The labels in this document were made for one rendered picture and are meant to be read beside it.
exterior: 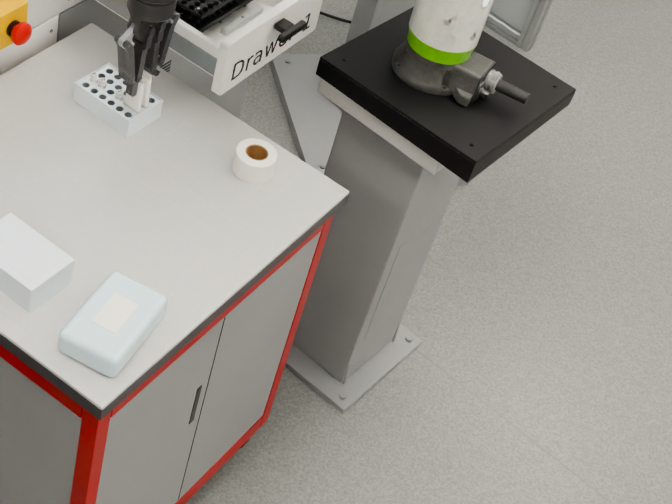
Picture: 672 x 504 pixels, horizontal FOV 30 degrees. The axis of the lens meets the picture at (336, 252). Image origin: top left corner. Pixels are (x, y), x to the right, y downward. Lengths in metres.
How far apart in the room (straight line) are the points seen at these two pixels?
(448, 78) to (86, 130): 0.66
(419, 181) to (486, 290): 0.83
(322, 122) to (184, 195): 1.37
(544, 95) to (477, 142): 0.23
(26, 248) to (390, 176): 0.81
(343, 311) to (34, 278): 1.00
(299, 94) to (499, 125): 1.24
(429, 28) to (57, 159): 0.69
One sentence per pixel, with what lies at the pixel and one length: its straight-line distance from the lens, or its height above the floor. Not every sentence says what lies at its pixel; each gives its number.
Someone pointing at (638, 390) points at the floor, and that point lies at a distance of 3.11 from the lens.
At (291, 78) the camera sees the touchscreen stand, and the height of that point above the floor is 0.03.
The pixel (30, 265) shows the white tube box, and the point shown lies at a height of 0.81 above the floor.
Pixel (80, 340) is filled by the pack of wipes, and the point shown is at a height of 0.80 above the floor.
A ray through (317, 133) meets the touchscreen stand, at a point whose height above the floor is 0.04.
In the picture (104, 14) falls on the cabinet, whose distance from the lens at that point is 2.41.
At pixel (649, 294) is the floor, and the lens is 3.34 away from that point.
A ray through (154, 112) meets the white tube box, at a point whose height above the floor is 0.78.
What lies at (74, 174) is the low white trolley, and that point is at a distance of 2.04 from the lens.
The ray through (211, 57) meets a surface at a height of 0.87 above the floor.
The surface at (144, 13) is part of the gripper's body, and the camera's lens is 1.95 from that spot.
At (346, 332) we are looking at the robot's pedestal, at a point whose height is 0.17.
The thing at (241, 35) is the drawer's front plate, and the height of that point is 0.93.
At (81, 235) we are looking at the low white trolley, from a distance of 1.95.
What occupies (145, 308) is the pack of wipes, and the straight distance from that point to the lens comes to 1.81.
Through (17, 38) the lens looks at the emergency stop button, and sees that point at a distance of 2.10.
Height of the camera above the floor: 2.18
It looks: 45 degrees down
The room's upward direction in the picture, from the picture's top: 19 degrees clockwise
